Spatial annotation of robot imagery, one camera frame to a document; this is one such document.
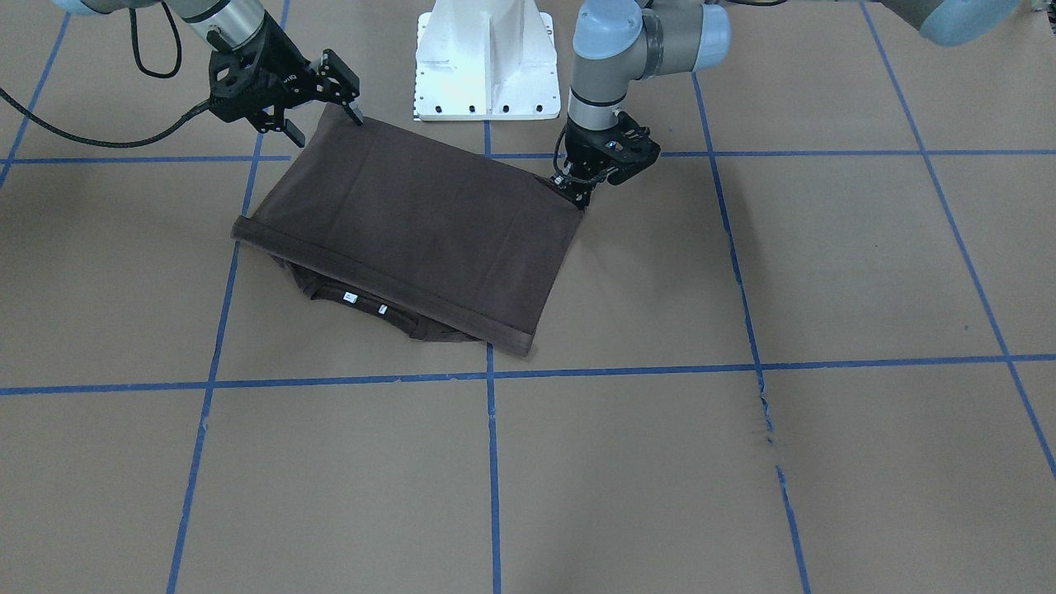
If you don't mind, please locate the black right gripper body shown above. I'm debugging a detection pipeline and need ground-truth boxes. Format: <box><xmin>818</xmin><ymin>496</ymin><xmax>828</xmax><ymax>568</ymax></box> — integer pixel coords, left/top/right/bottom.
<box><xmin>209</xmin><ymin>18</ymin><xmax>322</xmax><ymax>125</ymax></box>

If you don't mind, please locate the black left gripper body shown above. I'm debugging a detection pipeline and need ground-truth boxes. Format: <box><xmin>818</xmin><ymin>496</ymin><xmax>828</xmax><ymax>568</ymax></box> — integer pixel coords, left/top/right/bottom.
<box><xmin>563</xmin><ymin>111</ymin><xmax>661</xmax><ymax>189</ymax></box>

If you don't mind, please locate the brown t-shirt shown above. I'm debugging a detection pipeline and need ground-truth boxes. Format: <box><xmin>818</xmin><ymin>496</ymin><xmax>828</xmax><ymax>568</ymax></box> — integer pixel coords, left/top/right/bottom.
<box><xmin>233</xmin><ymin>106</ymin><xmax>583</xmax><ymax>356</ymax></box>

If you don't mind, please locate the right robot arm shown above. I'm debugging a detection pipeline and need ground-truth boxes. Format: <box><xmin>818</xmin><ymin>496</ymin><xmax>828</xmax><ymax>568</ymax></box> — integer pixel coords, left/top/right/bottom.
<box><xmin>31</xmin><ymin>1</ymin><xmax>365</xmax><ymax>149</ymax></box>

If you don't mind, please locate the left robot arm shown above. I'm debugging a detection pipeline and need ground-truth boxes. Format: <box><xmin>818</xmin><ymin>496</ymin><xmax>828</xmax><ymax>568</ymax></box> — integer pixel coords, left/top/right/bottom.
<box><xmin>552</xmin><ymin>1</ymin><xmax>733</xmax><ymax>210</ymax></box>

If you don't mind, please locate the white pedestal column base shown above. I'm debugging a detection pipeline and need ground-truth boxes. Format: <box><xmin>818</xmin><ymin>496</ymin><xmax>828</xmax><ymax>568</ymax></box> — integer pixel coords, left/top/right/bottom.
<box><xmin>412</xmin><ymin>1</ymin><xmax>563</xmax><ymax>120</ymax></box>

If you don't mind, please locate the black camera cable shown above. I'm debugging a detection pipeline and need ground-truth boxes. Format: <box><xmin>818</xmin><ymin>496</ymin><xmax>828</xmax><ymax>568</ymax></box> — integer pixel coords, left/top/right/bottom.
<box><xmin>0</xmin><ymin>0</ymin><xmax>216</xmax><ymax>151</ymax></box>

